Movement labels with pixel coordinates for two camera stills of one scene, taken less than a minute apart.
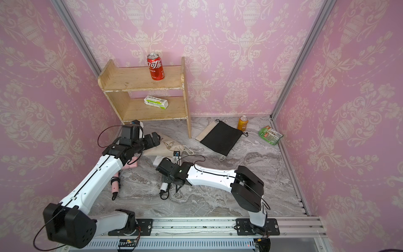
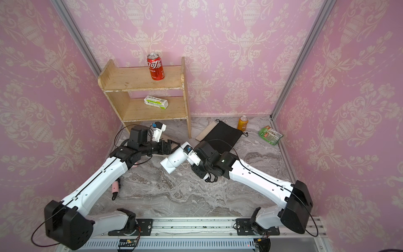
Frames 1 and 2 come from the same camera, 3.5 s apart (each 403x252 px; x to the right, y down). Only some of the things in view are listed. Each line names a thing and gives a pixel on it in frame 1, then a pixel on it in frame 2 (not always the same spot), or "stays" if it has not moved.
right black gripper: x=166 y=180 to x=197 y=170
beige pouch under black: x=206 y=131 stays
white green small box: x=161 y=103 stays
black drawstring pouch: x=223 y=137 stays
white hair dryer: x=164 y=186 to x=177 y=158
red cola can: x=155 y=65 stays
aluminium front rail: x=305 y=234 stays
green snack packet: x=270 y=135 stays
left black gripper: x=150 y=142 to x=165 y=151
